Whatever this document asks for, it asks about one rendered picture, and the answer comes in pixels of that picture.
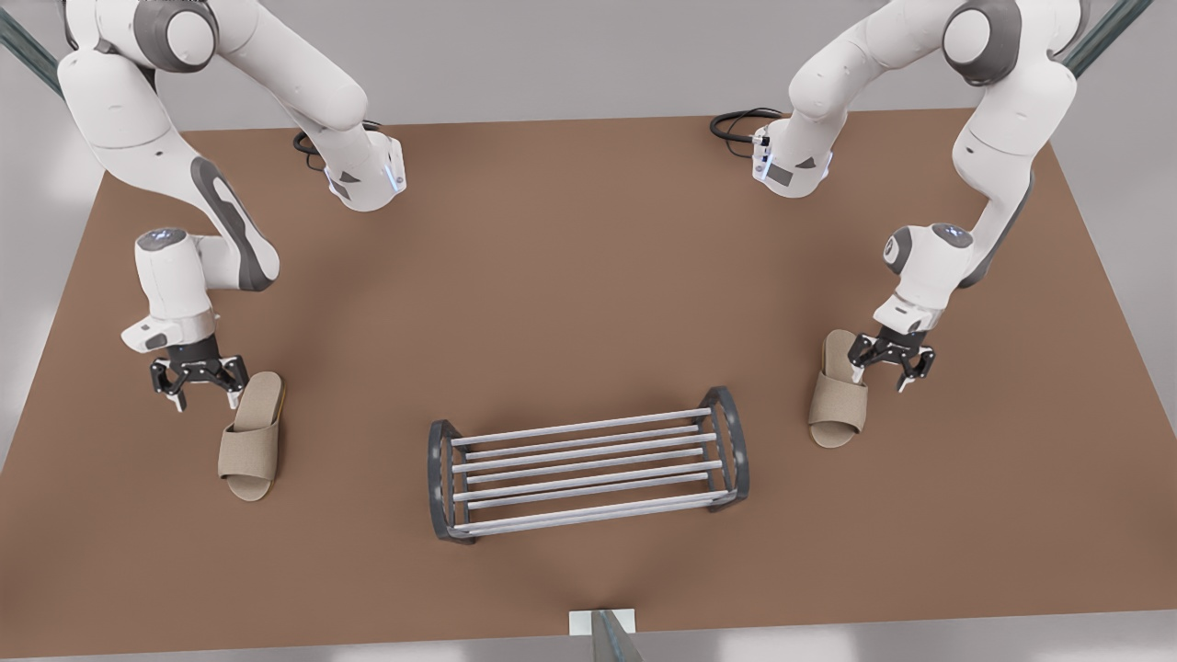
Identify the grey metal shoe rack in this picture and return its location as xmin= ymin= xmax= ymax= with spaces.
xmin=427 ymin=386 xmax=751 ymax=545

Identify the beige open-toe slipper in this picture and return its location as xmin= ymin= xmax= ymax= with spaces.
xmin=218 ymin=371 xmax=287 ymax=503
xmin=808 ymin=329 xmax=870 ymax=450

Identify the white post foot plate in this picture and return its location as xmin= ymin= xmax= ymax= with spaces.
xmin=569 ymin=608 xmax=636 ymax=636

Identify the silver frame post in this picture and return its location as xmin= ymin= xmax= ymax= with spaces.
xmin=589 ymin=609 xmax=635 ymax=662
xmin=1059 ymin=0 xmax=1156 ymax=80
xmin=0 ymin=7 xmax=65 ymax=97

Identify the black cable loop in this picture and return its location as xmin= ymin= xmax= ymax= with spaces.
xmin=293 ymin=120 xmax=383 ymax=174
xmin=709 ymin=108 xmax=784 ymax=163

